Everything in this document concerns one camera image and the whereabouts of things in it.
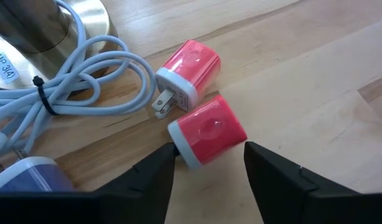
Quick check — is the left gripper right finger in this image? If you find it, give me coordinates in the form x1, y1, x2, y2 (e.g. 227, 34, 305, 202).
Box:
244, 141, 318, 224

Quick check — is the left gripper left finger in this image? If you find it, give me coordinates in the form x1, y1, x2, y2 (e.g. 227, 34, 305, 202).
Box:
97, 142, 180, 224

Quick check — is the pink white wall charger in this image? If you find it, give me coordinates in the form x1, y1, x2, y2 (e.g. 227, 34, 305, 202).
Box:
151, 39, 222, 120
167, 93, 249, 170

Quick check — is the dark blue white charger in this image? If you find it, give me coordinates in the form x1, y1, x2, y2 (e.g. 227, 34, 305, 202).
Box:
0, 148, 76, 192

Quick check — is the brass lamp with white bulb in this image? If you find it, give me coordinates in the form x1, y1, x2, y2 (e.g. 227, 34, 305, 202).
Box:
0, 0, 119, 91

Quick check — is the white lamp cable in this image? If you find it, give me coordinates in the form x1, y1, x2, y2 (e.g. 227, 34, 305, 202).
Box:
0, 0, 157, 164

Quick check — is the black cable tie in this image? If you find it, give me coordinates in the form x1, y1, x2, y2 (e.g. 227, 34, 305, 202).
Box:
32, 75, 60, 117

